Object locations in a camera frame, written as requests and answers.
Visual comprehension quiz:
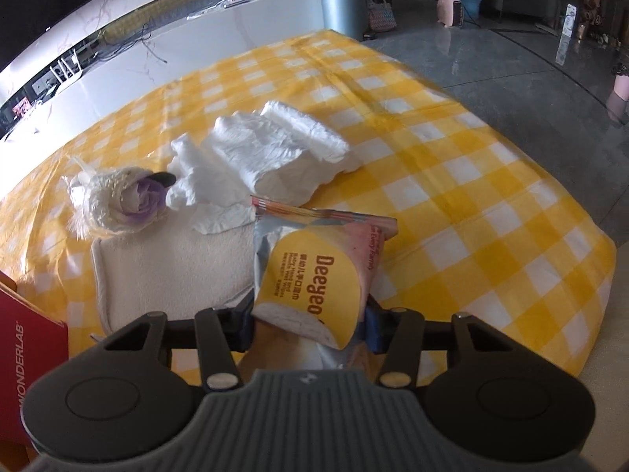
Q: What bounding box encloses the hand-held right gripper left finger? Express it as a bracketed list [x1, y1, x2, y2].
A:
[101, 307, 256, 393]

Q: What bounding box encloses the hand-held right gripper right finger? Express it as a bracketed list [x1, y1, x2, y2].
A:
[362, 295, 524, 388]

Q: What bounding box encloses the silver wet wipes packet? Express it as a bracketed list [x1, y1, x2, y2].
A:
[250, 195, 400, 371]

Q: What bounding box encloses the cream towel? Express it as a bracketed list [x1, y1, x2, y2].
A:
[90, 230, 257, 336]

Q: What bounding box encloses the crumpled white tissue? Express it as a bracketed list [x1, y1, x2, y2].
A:
[166, 133, 257, 235]

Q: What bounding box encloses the yellow checked tablecloth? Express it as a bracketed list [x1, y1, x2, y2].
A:
[0, 28, 618, 380]

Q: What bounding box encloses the white diaper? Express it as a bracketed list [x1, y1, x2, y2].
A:
[206, 100, 362, 206]

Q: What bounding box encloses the red cardboard box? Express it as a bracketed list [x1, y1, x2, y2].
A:
[0, 270, 68, 453]

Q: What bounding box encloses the white router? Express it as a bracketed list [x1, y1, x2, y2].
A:
[48, 55, 80, 83]

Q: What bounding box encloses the woven basket bag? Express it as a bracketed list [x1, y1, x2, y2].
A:
[366, 0, 398, 33]

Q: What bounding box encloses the silver trash can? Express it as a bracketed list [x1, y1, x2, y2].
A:
[314, 0, 370, 41]

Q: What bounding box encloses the pink space heater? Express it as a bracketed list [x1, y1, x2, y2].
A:
[437, 0, 467, 28]

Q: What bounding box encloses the pink pot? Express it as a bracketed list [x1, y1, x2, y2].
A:
[608, 75, 629, 111]

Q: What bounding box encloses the black cable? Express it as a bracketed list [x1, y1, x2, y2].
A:
[139, 24, 169, 66]

